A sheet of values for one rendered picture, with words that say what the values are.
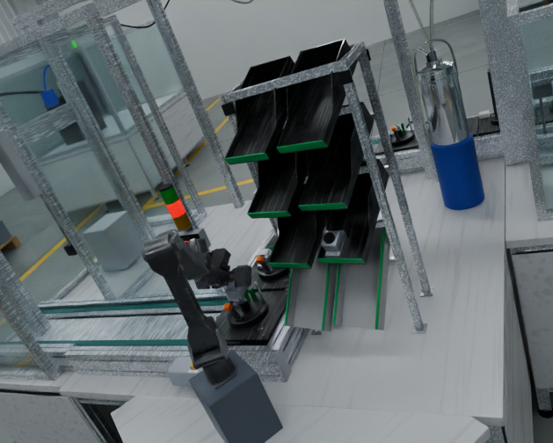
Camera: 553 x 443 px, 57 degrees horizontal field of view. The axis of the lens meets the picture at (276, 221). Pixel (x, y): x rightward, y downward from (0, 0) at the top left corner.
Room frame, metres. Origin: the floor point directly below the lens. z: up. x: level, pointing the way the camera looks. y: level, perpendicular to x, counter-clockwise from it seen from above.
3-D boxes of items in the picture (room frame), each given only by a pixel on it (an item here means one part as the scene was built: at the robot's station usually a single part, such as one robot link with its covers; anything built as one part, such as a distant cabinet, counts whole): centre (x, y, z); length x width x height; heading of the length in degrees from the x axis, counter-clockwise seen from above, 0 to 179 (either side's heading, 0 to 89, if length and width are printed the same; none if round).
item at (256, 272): (1.63, 0.06, 1.01); 0.24 x 0.24 x 0.13; 59
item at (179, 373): (1.27, 0.38, 0.93); 0.21 x 0.07 x 0.06; 59
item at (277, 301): (1.41, 0.19, 0.96); 0.24 x 0.24 x 0.02; 59
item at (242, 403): (1.04, 0.27, 0.96); 0.14 x 0.14 x 0.20; 23
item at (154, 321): (1.59, 0.44, 0.91); 0.84 x 0.28 x 0.10; 59
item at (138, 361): (1.42, 0.51, 0.91); 0.89 x 0.06 x 0.11; 59
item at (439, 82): (1.78, -0.73, 1.32); 0.14 x 0.14 x 0.38
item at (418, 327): (1.33, -0.18, 1.26); 0.36 x 0.21 x 0.80; 59
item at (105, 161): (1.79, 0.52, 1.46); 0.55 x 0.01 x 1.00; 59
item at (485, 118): (2.15, -1.16, 1.01); 0.24 x 0.24 x 0.13; 59
